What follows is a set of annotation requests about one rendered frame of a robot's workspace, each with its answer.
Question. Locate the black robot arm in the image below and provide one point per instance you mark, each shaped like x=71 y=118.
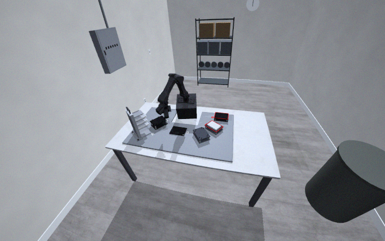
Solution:
x=163 y=97

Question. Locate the white rectangular plate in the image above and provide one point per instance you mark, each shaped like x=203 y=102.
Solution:
x=214 y=125

